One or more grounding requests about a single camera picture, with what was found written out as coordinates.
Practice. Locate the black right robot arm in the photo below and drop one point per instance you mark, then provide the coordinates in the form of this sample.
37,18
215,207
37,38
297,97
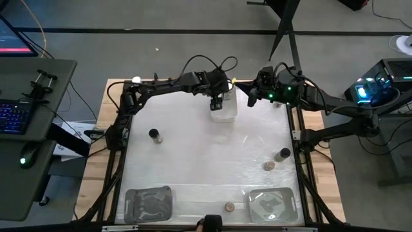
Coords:
338,129

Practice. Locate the black clamp stand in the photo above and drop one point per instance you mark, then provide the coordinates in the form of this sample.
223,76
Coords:
40,87

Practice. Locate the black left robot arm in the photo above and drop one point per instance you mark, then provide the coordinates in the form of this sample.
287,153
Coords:
161,85

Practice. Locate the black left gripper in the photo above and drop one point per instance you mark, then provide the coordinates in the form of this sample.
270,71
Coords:
217,82

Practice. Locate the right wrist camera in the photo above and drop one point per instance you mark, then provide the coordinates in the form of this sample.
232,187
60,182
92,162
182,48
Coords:
267,79

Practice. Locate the clear grey plastic tray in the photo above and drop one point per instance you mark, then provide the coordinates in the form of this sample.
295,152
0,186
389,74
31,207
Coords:
273,196

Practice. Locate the person's hand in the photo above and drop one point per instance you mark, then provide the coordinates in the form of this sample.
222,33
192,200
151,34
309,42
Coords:
199,228

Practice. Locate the tall white-capped spice jar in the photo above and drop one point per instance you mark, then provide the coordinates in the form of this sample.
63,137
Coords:
136,79

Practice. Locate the black table frame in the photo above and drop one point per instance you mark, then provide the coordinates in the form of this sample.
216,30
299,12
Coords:
199,223

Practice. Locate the black computer mouse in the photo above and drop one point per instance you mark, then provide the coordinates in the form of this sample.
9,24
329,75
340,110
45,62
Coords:
30,154

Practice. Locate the computer monitor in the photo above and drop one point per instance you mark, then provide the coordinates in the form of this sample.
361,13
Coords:
13,38

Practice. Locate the white fan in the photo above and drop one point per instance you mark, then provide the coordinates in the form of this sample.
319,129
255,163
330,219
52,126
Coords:
402,43

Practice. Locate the white plastic bin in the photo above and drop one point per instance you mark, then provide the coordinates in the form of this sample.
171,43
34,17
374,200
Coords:
223,114

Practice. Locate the black-lid spice jar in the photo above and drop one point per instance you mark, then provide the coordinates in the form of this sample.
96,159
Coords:
284,152

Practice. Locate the green spice jar black lid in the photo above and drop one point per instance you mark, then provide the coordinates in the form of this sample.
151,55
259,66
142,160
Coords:
154,132

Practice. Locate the lit computer tower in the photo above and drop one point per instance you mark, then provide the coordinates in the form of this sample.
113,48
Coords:
396,69

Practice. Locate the black desk caster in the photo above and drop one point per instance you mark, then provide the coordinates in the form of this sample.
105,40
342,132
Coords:
44,201

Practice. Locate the backlit keyboard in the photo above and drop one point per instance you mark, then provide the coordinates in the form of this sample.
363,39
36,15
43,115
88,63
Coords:
13,117

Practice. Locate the glass jar orange label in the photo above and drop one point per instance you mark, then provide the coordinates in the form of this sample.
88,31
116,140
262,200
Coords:
229,207

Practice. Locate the black frame clamp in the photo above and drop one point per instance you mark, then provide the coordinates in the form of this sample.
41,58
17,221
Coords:
95,133

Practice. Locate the white paper sheet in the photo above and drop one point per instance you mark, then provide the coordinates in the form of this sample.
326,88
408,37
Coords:
75,129

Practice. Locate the grey side desk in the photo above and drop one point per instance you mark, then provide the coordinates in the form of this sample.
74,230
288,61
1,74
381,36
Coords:
399,154

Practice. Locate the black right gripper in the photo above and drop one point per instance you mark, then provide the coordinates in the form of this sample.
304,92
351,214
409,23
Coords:
280,90

